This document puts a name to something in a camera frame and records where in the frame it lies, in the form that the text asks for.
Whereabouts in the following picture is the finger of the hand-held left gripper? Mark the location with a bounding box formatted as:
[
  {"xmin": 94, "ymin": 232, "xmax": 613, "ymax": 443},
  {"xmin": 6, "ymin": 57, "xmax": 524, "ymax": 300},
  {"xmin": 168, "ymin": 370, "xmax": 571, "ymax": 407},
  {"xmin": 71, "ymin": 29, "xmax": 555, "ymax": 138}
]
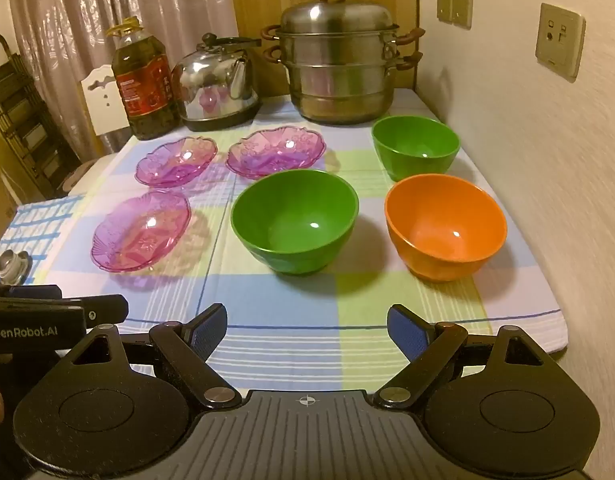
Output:
[
  {"xmin": 62, "ymin": 294, "xmax": 130, "ymax": 328},
  {"xmin": 0, "ymin": 284, "xmax": 62, "ymax": 301}
]

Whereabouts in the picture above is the blue white checked towel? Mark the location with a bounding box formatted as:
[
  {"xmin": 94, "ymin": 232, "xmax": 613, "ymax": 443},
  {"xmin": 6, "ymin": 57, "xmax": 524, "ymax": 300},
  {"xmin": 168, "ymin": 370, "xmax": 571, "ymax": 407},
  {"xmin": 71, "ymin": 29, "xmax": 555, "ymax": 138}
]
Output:
[{"xmin": 0, "ymin": 194, "xmax": 86, "ymax": 286}]

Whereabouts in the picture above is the checked tablecloth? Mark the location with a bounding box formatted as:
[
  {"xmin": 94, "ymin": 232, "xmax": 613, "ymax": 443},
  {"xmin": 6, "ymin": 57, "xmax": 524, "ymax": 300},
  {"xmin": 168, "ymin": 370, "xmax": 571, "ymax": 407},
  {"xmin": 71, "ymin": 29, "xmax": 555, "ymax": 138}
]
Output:
[{"xmin": 32, "ymin": 87, "xmax": 571, "ymax": 401}]

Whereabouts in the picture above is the purple glass dish front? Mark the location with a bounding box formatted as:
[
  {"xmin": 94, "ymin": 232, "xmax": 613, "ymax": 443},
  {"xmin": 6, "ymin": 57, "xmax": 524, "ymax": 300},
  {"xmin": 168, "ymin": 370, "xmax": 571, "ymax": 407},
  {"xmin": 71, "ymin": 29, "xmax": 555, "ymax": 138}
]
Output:
[{"xmin": 90, "ymin": 189, "xmax": 193, "ymax": 274}]

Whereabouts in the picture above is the cooking oil bottle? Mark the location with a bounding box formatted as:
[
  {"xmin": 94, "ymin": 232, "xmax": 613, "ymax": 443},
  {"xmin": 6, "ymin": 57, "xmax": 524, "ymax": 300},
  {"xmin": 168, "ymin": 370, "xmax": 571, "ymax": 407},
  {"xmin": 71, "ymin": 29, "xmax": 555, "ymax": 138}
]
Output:
[{"xmin": 106, "ymin": 16, "xmax": 181, "ymax": 142}]

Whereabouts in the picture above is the metal knob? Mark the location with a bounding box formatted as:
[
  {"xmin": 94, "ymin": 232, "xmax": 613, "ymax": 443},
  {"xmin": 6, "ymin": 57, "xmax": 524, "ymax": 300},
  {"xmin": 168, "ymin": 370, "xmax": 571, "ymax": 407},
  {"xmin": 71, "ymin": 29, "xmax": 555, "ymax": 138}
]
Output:
[{"xmin": 0, "ymin": 250, "xmax": 33, "ymax": 281}]

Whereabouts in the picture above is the black folding rack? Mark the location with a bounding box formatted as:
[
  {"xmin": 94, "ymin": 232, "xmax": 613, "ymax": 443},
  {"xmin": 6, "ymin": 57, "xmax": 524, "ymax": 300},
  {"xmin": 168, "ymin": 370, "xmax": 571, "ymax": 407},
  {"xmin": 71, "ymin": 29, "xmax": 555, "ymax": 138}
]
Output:
[{"xmin": 0, "ymin": 33, "xmax": 81, "ymax": 201}]

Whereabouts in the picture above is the small green bowl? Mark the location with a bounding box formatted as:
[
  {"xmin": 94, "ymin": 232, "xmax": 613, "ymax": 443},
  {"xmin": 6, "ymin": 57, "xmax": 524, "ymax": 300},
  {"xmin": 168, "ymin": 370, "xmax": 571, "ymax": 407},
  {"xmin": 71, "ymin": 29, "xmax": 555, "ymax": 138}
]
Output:
[{"xmin": 371, "ymin": 115, "xmax": 461, "ymax": 183}]

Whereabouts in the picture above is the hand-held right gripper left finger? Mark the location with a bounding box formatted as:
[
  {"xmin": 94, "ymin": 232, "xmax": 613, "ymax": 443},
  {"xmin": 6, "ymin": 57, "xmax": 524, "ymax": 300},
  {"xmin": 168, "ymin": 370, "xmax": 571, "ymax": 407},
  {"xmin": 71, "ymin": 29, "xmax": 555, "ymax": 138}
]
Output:
[{"xmin": 62, "ymin": 303, "xmax": 241, "ymax": 411}]

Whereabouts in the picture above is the orange bowl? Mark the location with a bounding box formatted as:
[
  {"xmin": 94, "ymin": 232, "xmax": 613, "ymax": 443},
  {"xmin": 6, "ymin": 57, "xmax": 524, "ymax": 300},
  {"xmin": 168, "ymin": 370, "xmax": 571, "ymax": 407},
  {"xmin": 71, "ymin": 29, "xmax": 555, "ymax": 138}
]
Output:
[{"xmin": 384, "ymin": 174, "xmax": 508, "ymax": 282}]

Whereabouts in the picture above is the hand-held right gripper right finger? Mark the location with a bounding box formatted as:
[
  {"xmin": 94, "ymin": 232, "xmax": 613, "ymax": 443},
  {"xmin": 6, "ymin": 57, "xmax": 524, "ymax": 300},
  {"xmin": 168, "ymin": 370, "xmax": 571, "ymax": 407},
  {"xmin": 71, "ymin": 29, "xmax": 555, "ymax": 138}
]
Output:
[{"xmin": 372, "ymin": 303, "xmax": 555, "ymax": 411}]

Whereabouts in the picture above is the steel steamer pot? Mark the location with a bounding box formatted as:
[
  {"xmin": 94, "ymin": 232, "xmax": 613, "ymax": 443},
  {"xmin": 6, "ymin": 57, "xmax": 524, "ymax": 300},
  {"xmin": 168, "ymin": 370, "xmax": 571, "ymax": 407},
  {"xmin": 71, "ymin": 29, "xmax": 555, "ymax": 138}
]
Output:
[{"xmin": 260, "ymin": 0, "xmax": 425, "ymax": 126}]

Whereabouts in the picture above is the steel kettle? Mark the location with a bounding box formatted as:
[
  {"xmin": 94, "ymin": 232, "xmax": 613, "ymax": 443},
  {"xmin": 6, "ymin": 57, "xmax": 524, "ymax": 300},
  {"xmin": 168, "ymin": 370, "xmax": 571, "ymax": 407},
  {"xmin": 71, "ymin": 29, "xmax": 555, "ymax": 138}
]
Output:
[{"xmin": 171, "ymin": 33, "xmax": 263, "ymax": 132}]

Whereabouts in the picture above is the beige wall socket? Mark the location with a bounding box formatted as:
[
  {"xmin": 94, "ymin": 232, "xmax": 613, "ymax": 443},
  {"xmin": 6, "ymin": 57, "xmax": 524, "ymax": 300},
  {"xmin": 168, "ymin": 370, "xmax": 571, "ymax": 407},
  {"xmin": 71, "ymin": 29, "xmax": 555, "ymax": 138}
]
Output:
[{"xmin": 535, "ymin": 2, "xmax": 587, "ymax": 81}]

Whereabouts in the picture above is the white chair back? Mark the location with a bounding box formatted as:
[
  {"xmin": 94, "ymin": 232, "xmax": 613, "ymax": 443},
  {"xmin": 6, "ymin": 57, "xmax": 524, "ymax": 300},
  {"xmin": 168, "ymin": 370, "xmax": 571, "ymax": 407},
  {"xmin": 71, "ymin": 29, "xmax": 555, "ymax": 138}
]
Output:
[{"xmin": 78, "ymin": 65, "xmax": 133, "ymax": 137}]

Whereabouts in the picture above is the pale curtain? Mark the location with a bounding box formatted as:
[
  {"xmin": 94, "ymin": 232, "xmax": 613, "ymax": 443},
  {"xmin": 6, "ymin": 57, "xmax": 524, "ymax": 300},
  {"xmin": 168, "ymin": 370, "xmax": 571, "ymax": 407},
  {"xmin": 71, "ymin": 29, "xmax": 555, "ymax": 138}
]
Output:
[{"xmin": 8, "ymin": 0, "xmax": 238, "ymax": 161}]

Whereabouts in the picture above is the purple glass dish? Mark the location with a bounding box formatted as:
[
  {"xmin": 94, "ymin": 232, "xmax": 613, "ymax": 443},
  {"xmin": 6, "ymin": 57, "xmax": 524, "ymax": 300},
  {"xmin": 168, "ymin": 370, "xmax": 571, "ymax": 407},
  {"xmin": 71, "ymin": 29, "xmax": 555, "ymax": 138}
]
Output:
[
  {"xmin": 226, "ymin": 127, "xmax": 327, "ymax": 179},
  {"xmin": 90, "ymin": 189, "xmax": 193, "ymax": 274},
  {"xmin": 134, "ymin": 136, "xmax": 219, "ymax": 189}
]

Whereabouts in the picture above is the large green bowl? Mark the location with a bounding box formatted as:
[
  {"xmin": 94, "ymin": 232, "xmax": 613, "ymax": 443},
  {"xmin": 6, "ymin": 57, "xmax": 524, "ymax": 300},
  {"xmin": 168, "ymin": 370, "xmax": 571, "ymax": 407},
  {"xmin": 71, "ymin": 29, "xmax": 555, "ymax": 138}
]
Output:
[{"xmin": 231, "ymin": 169, "xmax": 359, "ymax": 276}]

